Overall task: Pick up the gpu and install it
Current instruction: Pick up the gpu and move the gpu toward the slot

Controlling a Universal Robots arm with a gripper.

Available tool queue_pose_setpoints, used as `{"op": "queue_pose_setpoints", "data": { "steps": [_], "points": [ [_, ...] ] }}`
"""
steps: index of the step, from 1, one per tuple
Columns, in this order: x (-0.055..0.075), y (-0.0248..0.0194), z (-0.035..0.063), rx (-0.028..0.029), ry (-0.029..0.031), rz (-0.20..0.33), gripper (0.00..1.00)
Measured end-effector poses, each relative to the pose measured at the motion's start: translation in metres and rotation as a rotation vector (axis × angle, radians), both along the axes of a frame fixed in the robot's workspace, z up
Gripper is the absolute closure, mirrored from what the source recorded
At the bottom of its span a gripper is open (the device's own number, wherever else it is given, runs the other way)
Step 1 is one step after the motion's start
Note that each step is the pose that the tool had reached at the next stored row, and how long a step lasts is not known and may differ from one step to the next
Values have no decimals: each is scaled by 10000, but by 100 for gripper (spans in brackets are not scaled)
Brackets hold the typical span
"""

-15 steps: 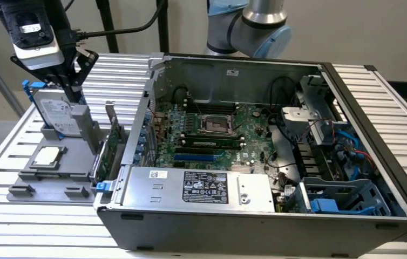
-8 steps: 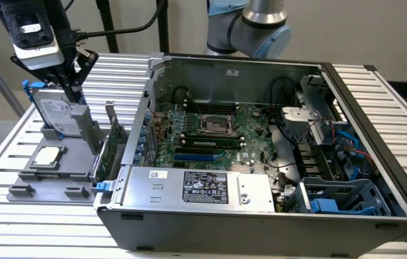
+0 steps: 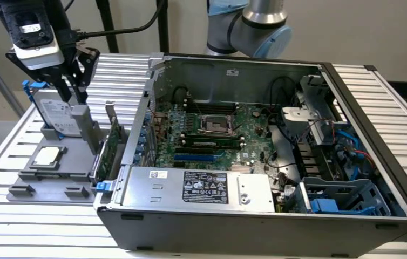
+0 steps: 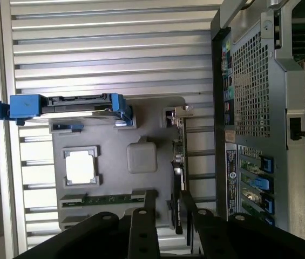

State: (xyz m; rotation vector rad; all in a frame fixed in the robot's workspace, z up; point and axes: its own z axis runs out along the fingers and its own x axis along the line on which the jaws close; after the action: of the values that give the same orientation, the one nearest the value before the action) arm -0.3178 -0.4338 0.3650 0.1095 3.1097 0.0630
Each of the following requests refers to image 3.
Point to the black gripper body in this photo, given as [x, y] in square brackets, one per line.
[64, 24]

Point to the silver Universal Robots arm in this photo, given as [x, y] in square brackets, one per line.
[245, 29]

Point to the black stand pole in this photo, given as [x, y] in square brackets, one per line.
[161, 29]
[108, 27]

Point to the silver CPU chip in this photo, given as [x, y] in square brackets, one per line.
[49, 157]

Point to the green graphics card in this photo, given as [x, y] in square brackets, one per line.
[110, 151]

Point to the grey parts rack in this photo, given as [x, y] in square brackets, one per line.
[69, 162]

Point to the black RAM slots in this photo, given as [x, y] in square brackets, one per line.
[212, 108]

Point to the blue case latch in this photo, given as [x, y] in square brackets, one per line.
[102, 187]

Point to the black expansion slot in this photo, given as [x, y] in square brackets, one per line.
[193, 150]

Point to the CPU socket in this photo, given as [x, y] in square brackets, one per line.
[216, 124]

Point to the installed RAM stick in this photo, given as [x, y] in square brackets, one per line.
[212, 143]

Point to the blue expansion slot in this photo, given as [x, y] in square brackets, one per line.
[198, 157]

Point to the silver power supply unit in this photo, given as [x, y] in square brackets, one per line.
[173, 189]

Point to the round coin battery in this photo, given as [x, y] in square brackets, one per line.
[256, 113]

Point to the green motherboard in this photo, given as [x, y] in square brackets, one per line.
[253, 140]

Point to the small chipset heatsink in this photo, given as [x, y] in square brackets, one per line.
[241, 169]

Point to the metal drive cage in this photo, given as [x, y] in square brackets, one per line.
[315, 116]

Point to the black open PC case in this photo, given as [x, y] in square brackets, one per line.
[253, 232]

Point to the grey-blue disk bay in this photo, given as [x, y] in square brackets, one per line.
[347, 194]

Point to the black box beside table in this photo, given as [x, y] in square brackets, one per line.
[405, 90]

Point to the hard disk with blue bracket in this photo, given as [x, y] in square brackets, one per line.
[57, 116]

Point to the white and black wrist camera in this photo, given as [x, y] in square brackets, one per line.
[34, 51]

